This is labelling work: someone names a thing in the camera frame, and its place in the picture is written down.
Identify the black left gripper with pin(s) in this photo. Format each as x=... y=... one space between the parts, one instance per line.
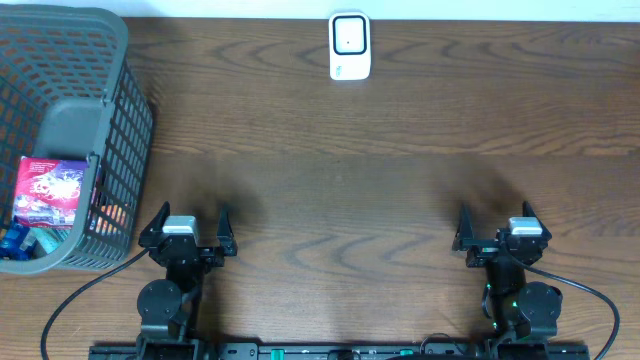
x=189 y=251

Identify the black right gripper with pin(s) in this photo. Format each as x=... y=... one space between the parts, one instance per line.
x=484 y=250

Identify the small orange box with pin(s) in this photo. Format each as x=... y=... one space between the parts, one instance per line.
x=109 y=220

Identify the teal snack packet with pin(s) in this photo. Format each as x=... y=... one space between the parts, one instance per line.
x=48 y=240

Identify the red purple snack packet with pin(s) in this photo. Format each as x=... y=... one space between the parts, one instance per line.
x=47 y=192

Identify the blue cookie packet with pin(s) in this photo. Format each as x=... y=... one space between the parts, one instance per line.
x=17 y=243

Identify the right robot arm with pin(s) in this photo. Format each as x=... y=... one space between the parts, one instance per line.
x=524 y=313

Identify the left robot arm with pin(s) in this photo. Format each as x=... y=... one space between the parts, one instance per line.
x=168 y=307

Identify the grey plastic mesh basket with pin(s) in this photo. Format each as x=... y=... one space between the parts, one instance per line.
x=67 y=92

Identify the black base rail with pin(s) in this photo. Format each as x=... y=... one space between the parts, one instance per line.
x=253 y=351

